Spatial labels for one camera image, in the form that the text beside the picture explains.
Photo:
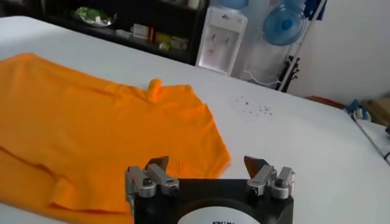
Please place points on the black tripod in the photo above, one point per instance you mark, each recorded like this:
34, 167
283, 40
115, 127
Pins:
288, 74

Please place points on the black shelving unit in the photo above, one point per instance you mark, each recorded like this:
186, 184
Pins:
45, 12

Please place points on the green bag in bowl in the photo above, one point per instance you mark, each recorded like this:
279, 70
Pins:
94, 16

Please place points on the white water dispenser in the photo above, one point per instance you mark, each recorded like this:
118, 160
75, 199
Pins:
219, 42

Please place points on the blue tote bag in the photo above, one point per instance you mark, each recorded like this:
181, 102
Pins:
358, 111

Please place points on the blue water jug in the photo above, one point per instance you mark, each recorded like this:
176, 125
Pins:
283, 25
231, 3

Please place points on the large white table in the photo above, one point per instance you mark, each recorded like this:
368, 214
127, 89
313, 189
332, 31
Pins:
304, 152

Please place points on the scattered dark crumbs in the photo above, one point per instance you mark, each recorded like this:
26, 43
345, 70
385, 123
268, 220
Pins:
259, 108

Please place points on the yellow medicine box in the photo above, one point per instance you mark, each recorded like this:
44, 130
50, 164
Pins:
163, 37

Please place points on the red white medicine box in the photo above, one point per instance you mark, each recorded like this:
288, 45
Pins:
142, 32

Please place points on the orange t-shirt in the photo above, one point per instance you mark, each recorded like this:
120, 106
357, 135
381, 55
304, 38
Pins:
91, 137

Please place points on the green white medicine box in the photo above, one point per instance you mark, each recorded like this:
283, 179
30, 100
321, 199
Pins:
179, 43

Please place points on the closed cardboard box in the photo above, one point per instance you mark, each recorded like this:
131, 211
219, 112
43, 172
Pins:
379, 111

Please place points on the dark blue hanging cloth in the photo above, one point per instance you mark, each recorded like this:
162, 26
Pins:
315, 9

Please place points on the white jug rack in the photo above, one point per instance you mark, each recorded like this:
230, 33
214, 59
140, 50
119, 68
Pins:
301, 45

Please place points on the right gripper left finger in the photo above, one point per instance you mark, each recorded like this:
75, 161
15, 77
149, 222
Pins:
161, 176

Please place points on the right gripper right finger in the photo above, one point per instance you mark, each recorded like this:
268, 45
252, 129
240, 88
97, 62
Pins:
262, 175

